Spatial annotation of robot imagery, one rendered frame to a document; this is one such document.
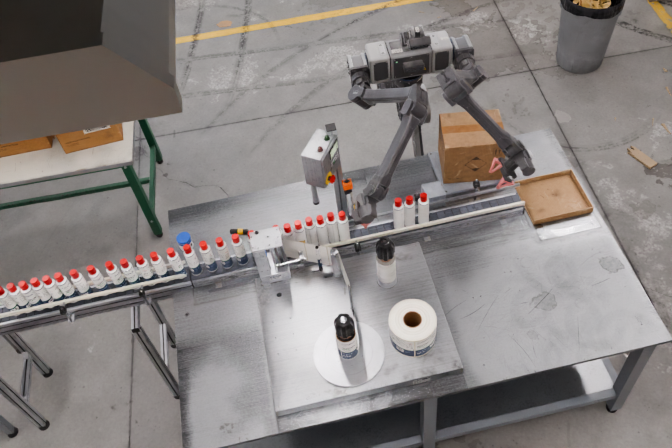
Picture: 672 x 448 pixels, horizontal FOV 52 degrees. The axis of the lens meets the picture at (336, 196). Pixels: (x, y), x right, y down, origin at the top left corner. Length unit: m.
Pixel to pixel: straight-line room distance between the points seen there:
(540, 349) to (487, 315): 0.27
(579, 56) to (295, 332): 3.26
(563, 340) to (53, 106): 2.92
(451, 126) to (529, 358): 1.18
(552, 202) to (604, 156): 1.48
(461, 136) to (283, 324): 1.25
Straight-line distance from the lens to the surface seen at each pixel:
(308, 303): 3.21
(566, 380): 3.81
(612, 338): 3.26
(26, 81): 0.41
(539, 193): 3.65
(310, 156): 2.94
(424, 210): 3.32
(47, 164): 4.37
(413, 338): 2.92
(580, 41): 5.42
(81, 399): 4.33
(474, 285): 3.29
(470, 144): 3.44
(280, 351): 3.11
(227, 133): 5.26
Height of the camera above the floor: 3.61
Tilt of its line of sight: 50 degrees down
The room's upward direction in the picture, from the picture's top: 8 degrees counter-clockwise
